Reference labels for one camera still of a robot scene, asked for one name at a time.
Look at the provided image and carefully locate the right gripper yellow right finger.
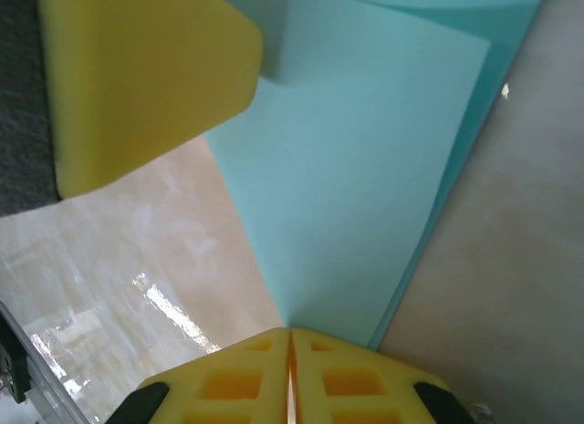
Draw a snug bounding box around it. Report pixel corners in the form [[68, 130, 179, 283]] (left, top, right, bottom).
[[291, 327, 475, 424]]

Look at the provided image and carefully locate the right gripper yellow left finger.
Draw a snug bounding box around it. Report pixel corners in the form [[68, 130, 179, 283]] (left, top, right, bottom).
[[107, 327, 292, 424]]

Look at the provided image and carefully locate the turquoise cloth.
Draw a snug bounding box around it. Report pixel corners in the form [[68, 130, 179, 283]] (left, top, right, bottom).
[[207, 0, 556, 352]]

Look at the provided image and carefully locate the wide grooved aluminium rail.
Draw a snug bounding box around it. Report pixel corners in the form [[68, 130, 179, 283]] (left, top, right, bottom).
[[0, 299, 100, 424]]

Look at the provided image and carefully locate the left arm's black base plate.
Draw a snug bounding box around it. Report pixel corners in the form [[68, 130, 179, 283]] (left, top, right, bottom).
[[0, 312, 27, 405]]

